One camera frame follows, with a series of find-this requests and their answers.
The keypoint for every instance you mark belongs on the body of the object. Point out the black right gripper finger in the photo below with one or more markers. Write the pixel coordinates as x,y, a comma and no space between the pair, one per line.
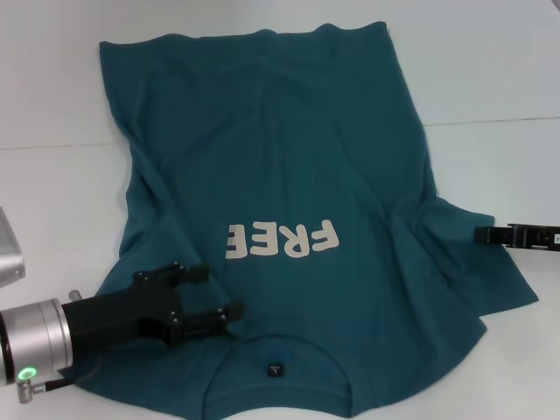
499,231
499,241

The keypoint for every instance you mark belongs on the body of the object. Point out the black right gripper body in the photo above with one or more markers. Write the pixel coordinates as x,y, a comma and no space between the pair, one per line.
542,238

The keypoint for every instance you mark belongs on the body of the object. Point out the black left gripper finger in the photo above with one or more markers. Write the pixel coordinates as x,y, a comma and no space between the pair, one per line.
197,326
175,275

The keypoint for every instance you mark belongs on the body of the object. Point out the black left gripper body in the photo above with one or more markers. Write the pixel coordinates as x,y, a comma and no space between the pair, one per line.
114,319

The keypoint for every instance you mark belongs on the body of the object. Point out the teal T-shirt with FREE print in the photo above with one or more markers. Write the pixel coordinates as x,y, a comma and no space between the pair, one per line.
262,153

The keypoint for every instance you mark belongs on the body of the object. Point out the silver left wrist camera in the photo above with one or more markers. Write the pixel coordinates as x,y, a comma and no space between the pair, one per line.
9,262

